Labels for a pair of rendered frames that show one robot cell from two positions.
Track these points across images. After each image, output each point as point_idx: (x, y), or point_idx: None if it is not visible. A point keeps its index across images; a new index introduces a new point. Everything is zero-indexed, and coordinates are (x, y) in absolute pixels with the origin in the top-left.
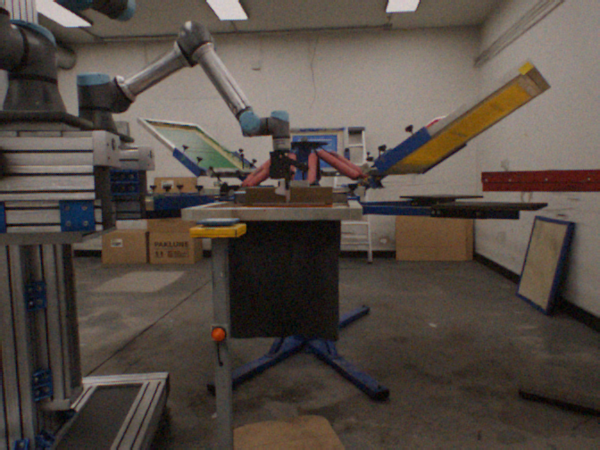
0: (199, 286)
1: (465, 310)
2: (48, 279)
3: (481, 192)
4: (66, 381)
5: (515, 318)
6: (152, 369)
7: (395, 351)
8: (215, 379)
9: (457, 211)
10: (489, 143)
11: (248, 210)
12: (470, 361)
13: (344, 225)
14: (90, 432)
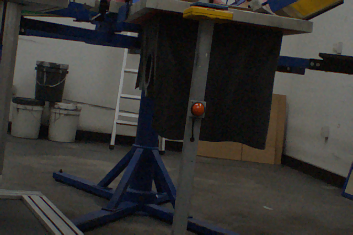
0: None
1: (295, 201)
2: (6, 43)
3: (301, 81)
4: (0, 156)
5: (349, 211)
6: None
7: (240, 222)
8: (184, 154)
9: (337, 64)
10: (319, 22)
11: None
12: (319, 234)
13: (127, 101)
14: (6, 220)
